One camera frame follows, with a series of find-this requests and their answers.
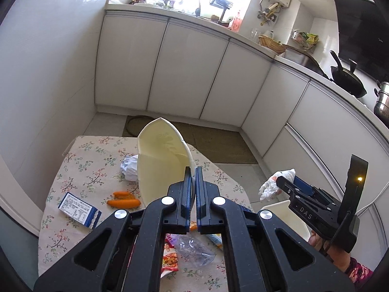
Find person's right forearm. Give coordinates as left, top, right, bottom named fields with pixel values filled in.
left=333, top=254, right=375, bottom=289

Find person's right hand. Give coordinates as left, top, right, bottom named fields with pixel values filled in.
left=308, top=233, right=347, bottom=264

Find black range hood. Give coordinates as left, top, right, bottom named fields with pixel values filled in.
left=332, top=0, right=389, bottom=81

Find small brown floor mat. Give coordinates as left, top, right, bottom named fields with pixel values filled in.
left=122, top=115, right=159, bottom=138

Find clear plastic bag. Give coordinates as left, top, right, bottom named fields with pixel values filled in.
left=176, top=234, right=216, bottom=268

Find floral tablecloth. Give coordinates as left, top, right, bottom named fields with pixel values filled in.
left=38, top=135, right=253, bottom=280

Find black wok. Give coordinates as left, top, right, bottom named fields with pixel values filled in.
left=330, top=50, right=367, bottom=98

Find large brown floor mat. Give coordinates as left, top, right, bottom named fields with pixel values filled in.
left=168, top=121, right=259, bottom=165

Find white kitchen cabinets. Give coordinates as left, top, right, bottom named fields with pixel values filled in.
left=94, top=9, right=389, bottom=250

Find red snack packet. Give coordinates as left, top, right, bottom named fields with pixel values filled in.
left=162, top=234, right=180, bottom=278

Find blue white carton box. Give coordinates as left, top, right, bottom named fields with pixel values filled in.
left=58, top=192, right=102, bottom=228

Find white tissue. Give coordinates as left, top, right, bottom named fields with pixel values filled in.
left=258, top=168, right=296, bottom=202

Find steel cooking pot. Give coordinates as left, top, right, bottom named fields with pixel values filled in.
left=373, top=81, right=389, bottom=126

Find red label bottle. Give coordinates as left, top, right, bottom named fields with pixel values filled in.
left=232, top=10, right=242, bottom=33

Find white paper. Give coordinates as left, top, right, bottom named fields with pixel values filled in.
left=120, top=155, right=140, bottom=183

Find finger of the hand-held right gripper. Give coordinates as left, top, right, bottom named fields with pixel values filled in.
left=294, top=175, right=338, bottom=209
left=276, top=176, right=317, bottom=203

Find large orange carrot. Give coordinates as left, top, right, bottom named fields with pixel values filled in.
left=107, top=199, right=142, bottom=209

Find yellow green snack packets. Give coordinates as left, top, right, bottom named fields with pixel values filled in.
left=299, top=32, right=319, bottom=47

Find cream ceramic plate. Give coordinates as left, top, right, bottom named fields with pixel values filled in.
left=137, top=117, right=195, bottom=207

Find white plastic bin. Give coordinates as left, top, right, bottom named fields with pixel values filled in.
left=261, top=199, right=311, bottom=250

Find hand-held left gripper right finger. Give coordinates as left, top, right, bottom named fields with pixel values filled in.
left=195, top=167, right=356, bottom=292

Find wicker basket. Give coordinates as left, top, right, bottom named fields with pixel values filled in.
left=258, top=35, right=286, bottom=56

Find black dish rack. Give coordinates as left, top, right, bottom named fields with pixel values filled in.
left=210, top=0, right=234, bottom=22

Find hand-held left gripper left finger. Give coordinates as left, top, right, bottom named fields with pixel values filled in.
left=33, top=166, right=195, bottom=292

